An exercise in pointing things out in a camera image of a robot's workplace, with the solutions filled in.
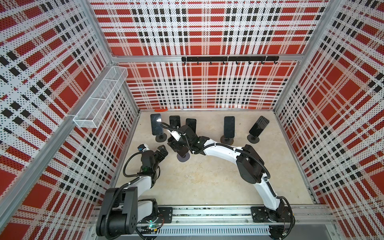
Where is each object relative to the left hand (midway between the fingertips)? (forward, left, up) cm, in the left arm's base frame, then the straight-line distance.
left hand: (160, 151), depth 90 cm
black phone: (+18, -8, +8) cm, 21 cm away
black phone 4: (+14, -44, +6) cm, 46 cm away
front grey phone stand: (-1, -15, -7) cm, 16 cm away
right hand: (+4, -8, +7) cm, 12 cm away
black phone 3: (0, -14, 0) cm, 14 cm away
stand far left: (+14, +3, -6) cm, 16 cm away
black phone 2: (+16, -20, +7) cm, 26 cm away
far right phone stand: (+13, -62, -7) cm, 64 cm away
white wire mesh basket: (+20, +44, +13) cm, 50 cm away
